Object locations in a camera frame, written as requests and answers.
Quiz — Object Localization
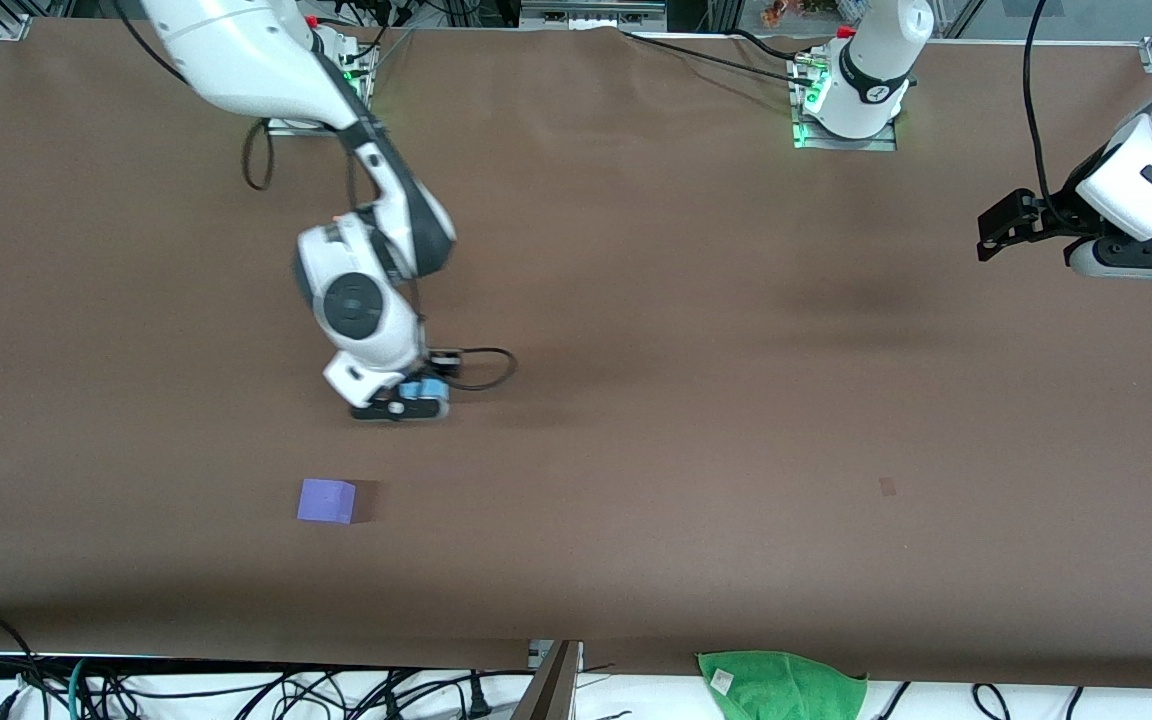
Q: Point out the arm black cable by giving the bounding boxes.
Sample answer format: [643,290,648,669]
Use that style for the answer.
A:
[111,0,519,393]
[1022,0,1082,226]

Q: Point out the long black cable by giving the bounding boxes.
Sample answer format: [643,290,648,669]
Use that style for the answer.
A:
[619,28,822,83]

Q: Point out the metal post with bracket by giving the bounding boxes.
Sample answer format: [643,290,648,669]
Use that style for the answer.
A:
[511,640,584,720]

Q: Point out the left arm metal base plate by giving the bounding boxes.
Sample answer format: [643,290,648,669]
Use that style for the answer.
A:
[791,50,899,152]

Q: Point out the brown table cover sheet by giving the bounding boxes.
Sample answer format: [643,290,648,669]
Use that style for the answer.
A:
[0,15,1152,693]

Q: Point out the purple foam block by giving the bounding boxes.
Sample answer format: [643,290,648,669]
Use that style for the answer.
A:
[296,477,358,526]

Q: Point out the colourful small items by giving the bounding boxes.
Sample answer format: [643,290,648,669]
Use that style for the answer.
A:
[761,0,842,28]

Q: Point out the aluminium frame rail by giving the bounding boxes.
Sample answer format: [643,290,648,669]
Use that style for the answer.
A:
[521,0,667,31]

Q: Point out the green cloth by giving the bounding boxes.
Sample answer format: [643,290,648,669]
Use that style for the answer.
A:
[696,650,870,720]

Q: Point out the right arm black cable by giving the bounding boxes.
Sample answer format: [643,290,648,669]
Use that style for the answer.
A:
[111,0,519,393]

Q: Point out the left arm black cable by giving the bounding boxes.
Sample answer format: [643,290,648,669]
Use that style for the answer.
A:
[1022,0,1082,226]

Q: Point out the short curved black cable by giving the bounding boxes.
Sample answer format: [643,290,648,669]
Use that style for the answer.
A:
[731,28,827,63]

